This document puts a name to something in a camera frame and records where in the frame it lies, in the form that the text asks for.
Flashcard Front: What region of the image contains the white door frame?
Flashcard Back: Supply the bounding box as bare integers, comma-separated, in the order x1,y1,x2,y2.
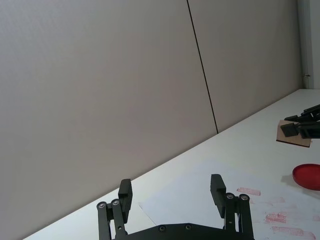
297,0,314,90

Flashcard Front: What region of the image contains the red round ink pad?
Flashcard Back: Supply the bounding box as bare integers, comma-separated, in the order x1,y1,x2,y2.
292,163,320,192

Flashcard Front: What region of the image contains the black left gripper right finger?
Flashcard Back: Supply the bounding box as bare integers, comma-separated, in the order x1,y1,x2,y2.
210,173,255,240

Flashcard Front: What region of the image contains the white paper sheet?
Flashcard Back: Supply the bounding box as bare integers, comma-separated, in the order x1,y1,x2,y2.
138,159,320,240

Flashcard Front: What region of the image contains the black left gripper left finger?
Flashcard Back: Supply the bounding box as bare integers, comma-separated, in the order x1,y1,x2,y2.
96,178,133,240

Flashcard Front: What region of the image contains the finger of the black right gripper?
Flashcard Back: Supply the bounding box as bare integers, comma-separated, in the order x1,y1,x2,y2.
294,120,320,140
284,104,320,124

